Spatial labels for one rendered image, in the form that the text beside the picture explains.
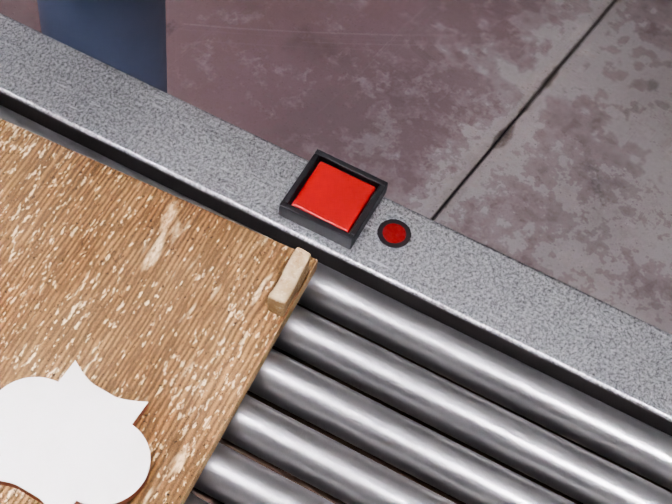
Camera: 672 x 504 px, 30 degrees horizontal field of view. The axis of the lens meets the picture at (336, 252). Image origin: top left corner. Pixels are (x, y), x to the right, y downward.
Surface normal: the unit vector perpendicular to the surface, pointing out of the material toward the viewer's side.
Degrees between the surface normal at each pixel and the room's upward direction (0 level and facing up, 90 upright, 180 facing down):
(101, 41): 90
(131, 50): 90
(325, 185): 0
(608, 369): 0
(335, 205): 0
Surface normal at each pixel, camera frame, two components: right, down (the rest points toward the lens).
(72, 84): 0.10, -0.54
